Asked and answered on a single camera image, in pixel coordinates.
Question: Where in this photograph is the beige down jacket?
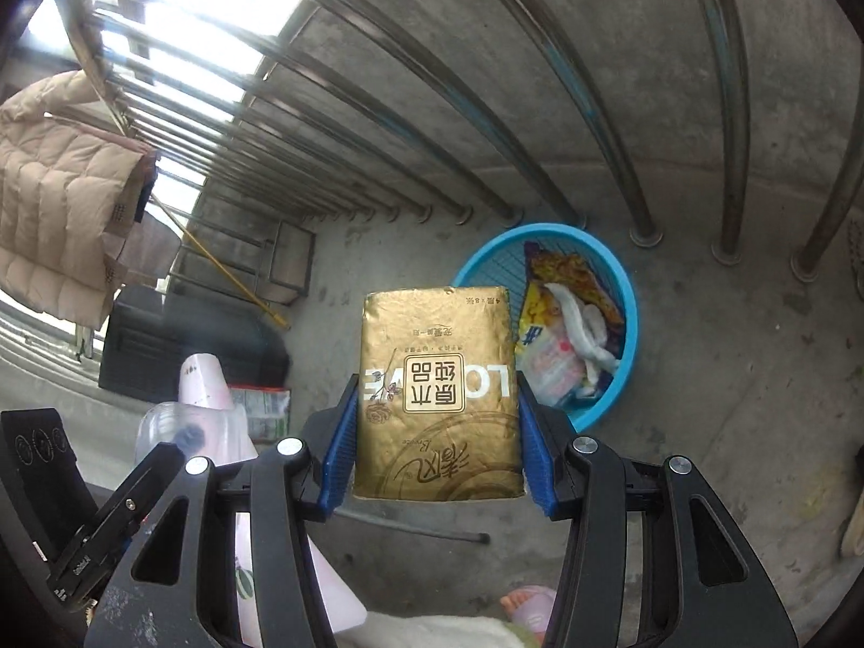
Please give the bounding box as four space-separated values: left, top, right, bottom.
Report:
0 69 159 328

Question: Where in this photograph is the green white carton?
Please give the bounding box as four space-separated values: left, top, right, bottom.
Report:
229 384 293 443

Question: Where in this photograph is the clear plastic bottle blue label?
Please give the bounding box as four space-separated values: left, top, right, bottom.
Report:
135 401 258 467

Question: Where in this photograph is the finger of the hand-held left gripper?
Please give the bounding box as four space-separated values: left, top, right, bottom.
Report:
50 442 180 598

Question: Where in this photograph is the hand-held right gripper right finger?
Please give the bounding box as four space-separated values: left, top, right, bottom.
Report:
515 373 801 648

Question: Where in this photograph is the metal railing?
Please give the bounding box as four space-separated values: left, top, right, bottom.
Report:
0 0 864 285

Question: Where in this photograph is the pink slipper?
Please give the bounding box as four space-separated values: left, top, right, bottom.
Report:
503 584 558 636

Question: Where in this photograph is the pink white plastic packet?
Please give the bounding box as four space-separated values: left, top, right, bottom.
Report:
516 330 588 409

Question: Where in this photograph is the yellow broom stick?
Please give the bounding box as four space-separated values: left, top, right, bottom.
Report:
150 192 290 330

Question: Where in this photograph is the dark cabinet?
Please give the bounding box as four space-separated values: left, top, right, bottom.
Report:
98 287 293 396

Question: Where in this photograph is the blue plastic basket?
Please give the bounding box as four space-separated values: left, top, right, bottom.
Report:
451 222 639 434

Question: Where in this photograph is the grey pipe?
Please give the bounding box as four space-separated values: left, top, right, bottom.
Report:
344 509 490 546

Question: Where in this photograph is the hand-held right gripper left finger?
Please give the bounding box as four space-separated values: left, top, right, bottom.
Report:
84 374 360 648

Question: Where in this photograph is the purple snack bag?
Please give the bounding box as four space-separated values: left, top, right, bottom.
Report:
516 241 625 359

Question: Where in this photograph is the white fleece clothing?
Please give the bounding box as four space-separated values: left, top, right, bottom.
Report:
364 611 541 648

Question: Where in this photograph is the crumpled white tissue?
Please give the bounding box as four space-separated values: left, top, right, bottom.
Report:
543 282 622 379

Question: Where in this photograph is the gold tissue pack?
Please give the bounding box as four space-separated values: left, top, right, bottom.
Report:
352 285 526 504

